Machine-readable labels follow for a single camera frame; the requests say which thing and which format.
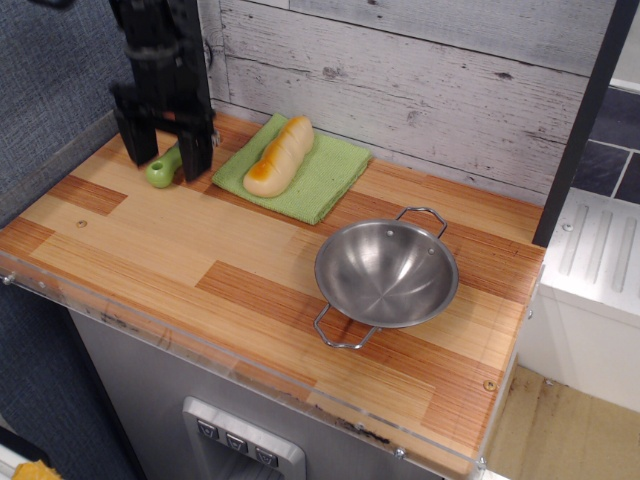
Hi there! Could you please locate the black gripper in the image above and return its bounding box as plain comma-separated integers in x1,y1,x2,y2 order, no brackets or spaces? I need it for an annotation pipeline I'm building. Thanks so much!
110,1,217,182

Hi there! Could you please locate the green handled grey spatula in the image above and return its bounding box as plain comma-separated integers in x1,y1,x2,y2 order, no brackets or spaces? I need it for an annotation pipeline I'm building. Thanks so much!
145,145,182,189

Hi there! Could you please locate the green cloth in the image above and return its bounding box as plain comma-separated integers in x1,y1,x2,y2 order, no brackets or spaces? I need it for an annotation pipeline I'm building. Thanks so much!
212,113,372,225

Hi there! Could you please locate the toy bread loaf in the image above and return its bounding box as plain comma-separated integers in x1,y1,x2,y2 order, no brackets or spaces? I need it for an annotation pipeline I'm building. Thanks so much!
243,116,314,198

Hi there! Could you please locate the grey cabinet with dispenser panel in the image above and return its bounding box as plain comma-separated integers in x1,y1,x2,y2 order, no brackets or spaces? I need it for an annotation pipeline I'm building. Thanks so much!
67,308,474,480

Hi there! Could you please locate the clear acrylic edge guard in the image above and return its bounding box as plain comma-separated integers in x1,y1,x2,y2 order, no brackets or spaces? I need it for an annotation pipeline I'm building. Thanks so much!
0,252,489,480

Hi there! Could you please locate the yellow object at corner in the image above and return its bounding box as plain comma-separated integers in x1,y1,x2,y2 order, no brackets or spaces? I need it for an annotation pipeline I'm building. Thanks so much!
11,461,62,480

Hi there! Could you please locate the white toy sink unit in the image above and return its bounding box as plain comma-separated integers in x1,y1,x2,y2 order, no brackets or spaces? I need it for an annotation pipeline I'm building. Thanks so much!
517,189,639,410

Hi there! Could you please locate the steel two-handled wok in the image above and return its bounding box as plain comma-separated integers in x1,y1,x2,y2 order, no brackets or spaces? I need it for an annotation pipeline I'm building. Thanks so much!
314,207,459,350

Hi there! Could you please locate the black vertical post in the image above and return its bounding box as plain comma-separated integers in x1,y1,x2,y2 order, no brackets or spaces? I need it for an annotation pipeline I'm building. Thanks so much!
532,0,639,247

